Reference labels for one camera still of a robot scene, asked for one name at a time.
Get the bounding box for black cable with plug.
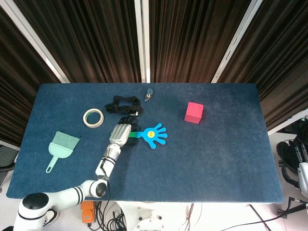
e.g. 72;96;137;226
221;196;308;231

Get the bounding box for blue table mat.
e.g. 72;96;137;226
6;83;284;205

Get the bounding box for blue hand clapper toy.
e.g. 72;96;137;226
128;123;168;150

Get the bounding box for black strap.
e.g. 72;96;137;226
104;95;144;118

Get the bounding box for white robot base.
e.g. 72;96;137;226
132;202;167;231

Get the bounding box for cream masking tape roll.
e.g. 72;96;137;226
83;108;105;129

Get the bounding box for black and white sneaker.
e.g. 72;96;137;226
43;208;61;226

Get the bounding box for correction tape dispenser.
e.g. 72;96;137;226
144;88;155;103

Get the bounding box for dark brown pleated curtain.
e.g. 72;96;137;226
0;0;308;147

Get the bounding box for grey mesh office chair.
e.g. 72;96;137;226
0;144;20;193

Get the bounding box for thin red wires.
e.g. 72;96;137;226
184;203;203;231

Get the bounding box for white frame post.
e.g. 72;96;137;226
0;0;70;84
134;0;151;84
211;0;264;84

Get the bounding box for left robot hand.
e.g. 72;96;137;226
109;115;140;147

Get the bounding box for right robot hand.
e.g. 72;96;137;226
276;138;308;193

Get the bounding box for mint green hand brush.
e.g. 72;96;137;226
45;131;80;174

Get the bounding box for red cube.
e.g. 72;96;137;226
184;102;205;125

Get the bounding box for black cable bundle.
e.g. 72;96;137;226
89;201;127;231

